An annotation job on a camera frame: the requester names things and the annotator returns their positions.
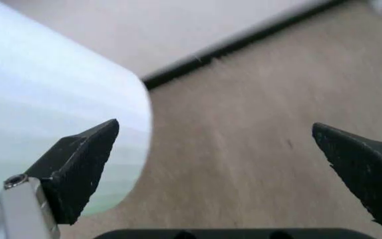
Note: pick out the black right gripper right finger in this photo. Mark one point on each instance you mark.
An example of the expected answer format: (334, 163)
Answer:
(363, 161)

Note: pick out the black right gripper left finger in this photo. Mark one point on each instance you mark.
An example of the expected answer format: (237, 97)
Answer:
(75, 171)

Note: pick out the black baseboard strip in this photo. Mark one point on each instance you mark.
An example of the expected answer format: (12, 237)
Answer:
(237, 44)

